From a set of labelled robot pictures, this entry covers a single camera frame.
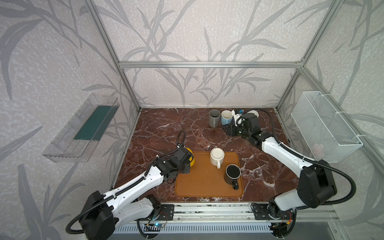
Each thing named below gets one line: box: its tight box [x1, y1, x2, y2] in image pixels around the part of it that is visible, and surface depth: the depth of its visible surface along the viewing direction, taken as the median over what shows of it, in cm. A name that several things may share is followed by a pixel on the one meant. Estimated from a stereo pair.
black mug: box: [225, 163, 242, 191], surface depth 79 cm
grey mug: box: [209, 109, 221, 128], surface depth 104 cm
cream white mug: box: [210, 147, 225, 169], surface depth 88 cm
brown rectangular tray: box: [174, 151, 244, 198], surface depth 85 cm
